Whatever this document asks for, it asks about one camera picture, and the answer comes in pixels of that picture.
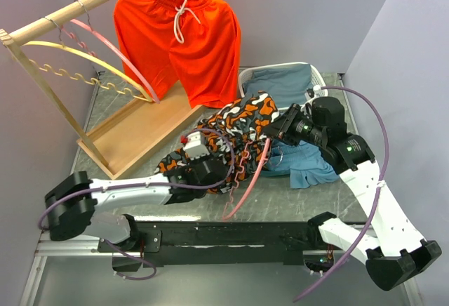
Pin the dark green basket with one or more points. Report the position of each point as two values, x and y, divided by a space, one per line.
268 173

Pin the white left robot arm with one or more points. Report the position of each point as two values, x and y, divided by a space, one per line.
80 205

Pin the grey-blue cloth in basket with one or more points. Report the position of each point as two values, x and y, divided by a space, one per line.
286 85

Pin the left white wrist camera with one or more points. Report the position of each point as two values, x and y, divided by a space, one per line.
194 145

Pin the orange shorts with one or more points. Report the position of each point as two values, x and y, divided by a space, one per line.
194 42

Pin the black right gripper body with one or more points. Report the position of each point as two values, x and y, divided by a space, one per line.
297 125

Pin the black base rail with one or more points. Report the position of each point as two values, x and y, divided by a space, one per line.
211 243

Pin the wooden clothes rack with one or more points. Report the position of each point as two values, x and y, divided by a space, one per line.
128 138

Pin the white laundry basket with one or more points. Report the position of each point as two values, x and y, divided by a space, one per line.
316 78

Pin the aluminium frame rail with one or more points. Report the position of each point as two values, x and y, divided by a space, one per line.
80 246

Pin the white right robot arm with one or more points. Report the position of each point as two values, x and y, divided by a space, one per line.
398 251

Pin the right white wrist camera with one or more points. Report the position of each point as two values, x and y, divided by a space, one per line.
313 92

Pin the camouflage patterned shorts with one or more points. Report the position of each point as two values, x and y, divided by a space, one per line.
233 135

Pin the light blue shorts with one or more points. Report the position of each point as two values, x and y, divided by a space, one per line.
307 166

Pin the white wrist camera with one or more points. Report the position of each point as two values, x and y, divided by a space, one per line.
313 92
194 145

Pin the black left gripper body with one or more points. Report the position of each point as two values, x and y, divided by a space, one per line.
195 163

